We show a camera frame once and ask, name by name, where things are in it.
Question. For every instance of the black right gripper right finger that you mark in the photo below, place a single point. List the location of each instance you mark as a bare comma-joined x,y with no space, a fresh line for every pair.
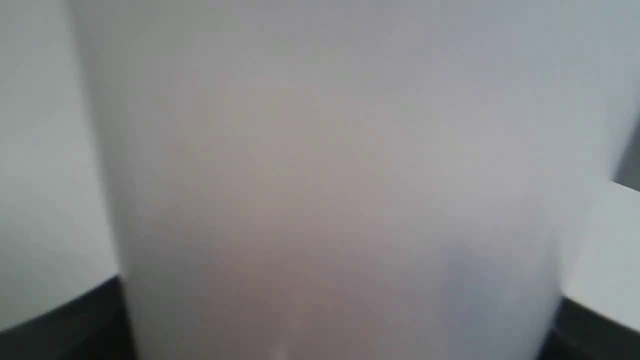
578,333

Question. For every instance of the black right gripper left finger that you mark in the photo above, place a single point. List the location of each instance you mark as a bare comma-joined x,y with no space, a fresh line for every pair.
93,326

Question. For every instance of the plastic squeeze bottle with oil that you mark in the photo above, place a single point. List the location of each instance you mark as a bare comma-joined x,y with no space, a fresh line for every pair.
353,179

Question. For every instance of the grey backdrop cloth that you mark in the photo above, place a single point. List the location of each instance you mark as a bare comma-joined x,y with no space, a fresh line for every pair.
627,173

